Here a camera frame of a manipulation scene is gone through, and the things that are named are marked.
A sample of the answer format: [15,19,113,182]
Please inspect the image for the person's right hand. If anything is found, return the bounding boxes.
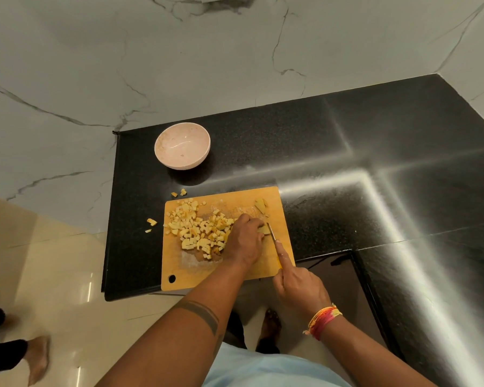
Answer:
[272,239,334,320]

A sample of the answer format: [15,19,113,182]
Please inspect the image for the person's left hand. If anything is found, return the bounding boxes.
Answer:
[222,213,267,271]

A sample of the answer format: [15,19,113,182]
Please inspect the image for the kitchen knife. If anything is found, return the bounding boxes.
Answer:
[266,222,285,274]

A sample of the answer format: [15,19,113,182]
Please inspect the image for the person's left forearm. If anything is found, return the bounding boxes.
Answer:
[96,260,263,387]

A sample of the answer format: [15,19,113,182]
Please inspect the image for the person's right forearm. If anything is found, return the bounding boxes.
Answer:
[318,313,438,387]

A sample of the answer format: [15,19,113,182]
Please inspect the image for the wooden cutting board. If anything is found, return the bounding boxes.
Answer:
[161,187,296,292]

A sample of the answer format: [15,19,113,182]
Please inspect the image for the person's foot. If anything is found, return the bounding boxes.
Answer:
[260,308,283,352]

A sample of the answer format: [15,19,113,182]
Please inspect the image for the pile of yellow fruit cubes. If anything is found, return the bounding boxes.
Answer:
[163,199,238,261]

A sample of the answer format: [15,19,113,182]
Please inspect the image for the black trousers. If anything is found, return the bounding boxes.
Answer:
[225,311,281,356]

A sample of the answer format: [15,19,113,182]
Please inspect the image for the light blue shirt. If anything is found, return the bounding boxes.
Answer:
[202,342,352,387]

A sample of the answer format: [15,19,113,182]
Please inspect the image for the pink bowl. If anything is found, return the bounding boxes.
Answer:
[154,122,211,171]

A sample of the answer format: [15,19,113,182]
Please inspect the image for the red and yellow thread bracelet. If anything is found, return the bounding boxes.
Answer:
[303,304,343,341]

